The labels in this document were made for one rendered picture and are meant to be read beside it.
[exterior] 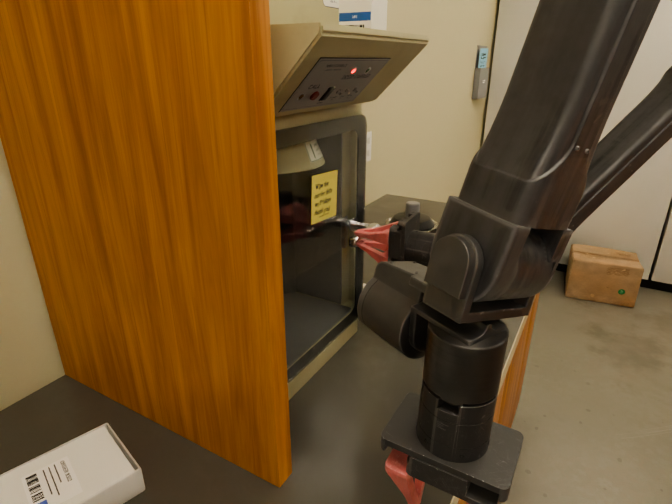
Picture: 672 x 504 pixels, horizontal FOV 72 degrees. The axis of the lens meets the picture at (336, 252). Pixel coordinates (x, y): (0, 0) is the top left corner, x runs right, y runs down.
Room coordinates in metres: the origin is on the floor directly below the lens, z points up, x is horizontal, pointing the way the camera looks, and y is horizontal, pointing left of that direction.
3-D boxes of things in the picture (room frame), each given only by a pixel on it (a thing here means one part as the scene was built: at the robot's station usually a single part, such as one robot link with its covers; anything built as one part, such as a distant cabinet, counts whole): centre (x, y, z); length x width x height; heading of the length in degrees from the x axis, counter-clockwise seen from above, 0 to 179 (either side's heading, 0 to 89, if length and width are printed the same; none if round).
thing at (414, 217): (0.67, -0.14, 1.20); 0.07 x 0.07 x 0.10; 61
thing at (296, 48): (0.68, -0.02, 1.46); 0.32 x 0.12 x 0.10; 150
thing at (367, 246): (0.71, -0.07, 1.20); 0.09 x 0.07 x 0.07; 61
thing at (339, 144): (0.70, 0.03, 1.19); 0.30 x 0.01 x 0.40; 149
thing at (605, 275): (2.82, -1.79, 0.14); 0.41 x 0.33 x 0.29; 66
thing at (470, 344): (0.30, -0.09, 1.27); 0.07 x 0.06 x 0.07; 33
